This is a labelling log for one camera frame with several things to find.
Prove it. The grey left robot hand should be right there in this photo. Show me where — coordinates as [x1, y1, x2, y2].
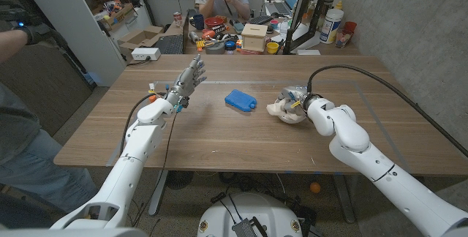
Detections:
[165, 53, 208, 108]

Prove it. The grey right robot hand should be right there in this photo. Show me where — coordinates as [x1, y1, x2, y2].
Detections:
[279, 85, 315, 117]

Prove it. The cream cloth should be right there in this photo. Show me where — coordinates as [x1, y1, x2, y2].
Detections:
[265, 97, 306, 121]

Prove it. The bare person forearm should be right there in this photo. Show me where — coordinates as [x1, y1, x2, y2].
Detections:
[0, 29, 29, 64]

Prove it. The white ceramic bowl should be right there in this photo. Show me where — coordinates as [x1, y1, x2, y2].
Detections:
[274, 97, 310, 125]

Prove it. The blue plastic case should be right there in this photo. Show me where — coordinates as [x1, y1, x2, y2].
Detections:
[224, 89, 258, 113]

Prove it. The red bowl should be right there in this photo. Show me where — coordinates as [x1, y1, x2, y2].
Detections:
[203, 16, 225, 29]

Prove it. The black keyboard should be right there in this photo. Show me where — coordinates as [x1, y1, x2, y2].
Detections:
[248, 15, 274, 26]
[154, 34, 184, 55]

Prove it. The grey tape roll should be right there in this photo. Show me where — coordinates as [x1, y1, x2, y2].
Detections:
[204, 41, 226, 55]

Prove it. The white power box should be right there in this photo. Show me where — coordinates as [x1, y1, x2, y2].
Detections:
[130, 47, 162, 61]

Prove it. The dark blue mug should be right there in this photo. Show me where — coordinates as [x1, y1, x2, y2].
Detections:
[189, 12, 205, 31]

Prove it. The open cardboard box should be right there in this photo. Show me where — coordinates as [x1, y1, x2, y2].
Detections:
[116, 25, 165, 61]

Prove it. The clear glass cup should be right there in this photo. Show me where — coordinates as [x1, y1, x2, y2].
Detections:
[335, 28, 352, 49]

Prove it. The light wooden box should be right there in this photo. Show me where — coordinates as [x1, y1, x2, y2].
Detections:
[241, 23, 268, 53]

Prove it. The white canister blue label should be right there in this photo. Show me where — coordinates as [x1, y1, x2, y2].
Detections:
[319, 8, 345, 45]

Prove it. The red cup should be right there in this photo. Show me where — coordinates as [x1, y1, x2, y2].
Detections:
[343, 20, 358, 35]

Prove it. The black monitor on stand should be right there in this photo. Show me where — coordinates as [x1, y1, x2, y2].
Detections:
[283, 0, 330, 55]

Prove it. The cardboard box with clutter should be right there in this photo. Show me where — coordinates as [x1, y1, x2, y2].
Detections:
[100, 2, 135, 29]

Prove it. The black round floor fan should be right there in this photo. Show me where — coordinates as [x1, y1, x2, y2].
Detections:
[166, 170, 195, 190]

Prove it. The white shelf unit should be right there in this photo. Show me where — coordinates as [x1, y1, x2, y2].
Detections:
[14, 0, 153, 87]

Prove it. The grey table leg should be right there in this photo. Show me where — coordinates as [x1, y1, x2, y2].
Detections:
[148, 170, 169, 217]
[332, 173, 356, 224]

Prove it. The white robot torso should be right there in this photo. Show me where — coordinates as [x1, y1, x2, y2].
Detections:
[197, 192, 303, 237]

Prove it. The black teleoperation glove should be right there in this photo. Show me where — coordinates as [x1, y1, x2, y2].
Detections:
[0, 8, 69, 51]

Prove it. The standing person in jeans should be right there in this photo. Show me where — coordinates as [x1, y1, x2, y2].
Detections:
[0, 83, 98, 227]

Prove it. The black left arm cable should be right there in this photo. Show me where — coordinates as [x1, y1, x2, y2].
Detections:
[119, 92, 167, 157]

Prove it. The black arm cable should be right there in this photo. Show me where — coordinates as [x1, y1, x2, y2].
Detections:
[119, 92, 167, 157]
[306, 64, 468, 158]

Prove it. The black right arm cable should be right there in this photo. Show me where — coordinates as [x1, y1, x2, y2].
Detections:
[306, 64, 468, 158]

